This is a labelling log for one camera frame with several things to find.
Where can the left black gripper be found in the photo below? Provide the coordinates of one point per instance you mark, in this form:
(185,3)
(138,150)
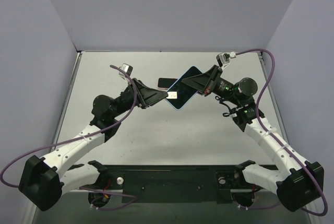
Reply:
(138,92)

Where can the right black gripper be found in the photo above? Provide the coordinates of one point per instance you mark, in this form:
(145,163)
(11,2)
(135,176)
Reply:
(211,79)

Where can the blue phone case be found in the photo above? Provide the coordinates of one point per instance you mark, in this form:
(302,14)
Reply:
(180,109)

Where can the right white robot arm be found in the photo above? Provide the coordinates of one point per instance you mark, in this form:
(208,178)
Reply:
(296,181)

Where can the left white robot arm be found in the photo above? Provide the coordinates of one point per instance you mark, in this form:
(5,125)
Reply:
(44,180)

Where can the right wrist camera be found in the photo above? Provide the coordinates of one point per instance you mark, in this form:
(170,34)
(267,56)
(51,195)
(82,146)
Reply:
(224,59)

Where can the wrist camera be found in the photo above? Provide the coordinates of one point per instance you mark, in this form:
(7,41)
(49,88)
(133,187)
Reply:
(125,69)
(224,59)

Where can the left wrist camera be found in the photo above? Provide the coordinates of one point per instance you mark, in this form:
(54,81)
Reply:
(125,69)

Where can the aluminium frame rail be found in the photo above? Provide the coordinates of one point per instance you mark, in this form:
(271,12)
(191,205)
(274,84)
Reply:
(51,99)

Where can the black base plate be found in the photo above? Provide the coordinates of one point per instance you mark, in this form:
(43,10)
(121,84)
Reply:
(172,184)

